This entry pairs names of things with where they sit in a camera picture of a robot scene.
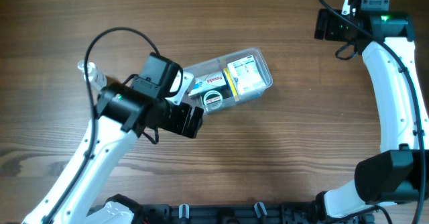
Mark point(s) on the white medicine box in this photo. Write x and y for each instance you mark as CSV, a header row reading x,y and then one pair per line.
x,y
245,75

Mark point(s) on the white Panadol box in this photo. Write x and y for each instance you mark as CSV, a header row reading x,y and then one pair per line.
x,y
208,82

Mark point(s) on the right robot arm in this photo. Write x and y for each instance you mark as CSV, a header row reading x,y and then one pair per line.
x,y
399,173

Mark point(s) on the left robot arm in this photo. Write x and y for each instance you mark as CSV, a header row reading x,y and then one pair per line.
x,y
122,113

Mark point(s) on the blue yellow VapoDrops box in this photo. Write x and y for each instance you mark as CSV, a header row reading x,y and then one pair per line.
x,y
231,84

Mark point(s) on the white spray bottle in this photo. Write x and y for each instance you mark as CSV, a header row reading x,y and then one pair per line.
x,y
97,78

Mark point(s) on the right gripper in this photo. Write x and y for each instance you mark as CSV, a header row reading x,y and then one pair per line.
x,y
332,19

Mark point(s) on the clear plastic container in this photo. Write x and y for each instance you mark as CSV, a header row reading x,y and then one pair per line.
x,y
218,64

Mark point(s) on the green Zam-Buk box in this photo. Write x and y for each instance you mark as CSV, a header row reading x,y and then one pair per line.
x,y
211,100

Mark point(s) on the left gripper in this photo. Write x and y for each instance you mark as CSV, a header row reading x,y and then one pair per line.
x,y
179,123

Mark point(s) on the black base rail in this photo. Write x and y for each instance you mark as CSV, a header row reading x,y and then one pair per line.
x,y
234,214

